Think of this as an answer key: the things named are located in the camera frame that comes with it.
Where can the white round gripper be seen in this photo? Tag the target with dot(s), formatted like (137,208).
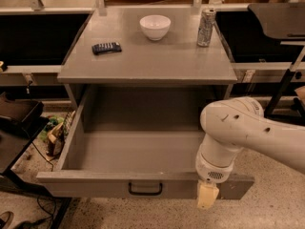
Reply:
(212,170)

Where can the grey top drawer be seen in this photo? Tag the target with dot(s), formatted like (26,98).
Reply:
(131,142)

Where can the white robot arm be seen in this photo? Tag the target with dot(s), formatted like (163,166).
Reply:
(238,123)

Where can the grey drawer cabinet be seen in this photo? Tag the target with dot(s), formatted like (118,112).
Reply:
(175,59)

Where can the pile of snack bags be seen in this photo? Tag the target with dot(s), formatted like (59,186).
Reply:
(55,133)

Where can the white bowl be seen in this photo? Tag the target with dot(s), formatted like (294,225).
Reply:
(155,27)

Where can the dark blue snack bar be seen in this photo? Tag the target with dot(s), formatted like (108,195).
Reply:
(103,48)

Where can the silver drink can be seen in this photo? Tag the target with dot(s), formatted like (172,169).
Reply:
(205,28)

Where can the dark chair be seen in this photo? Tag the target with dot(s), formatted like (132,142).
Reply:
(281,21)

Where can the black side table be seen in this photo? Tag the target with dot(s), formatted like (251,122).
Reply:
(20,123)

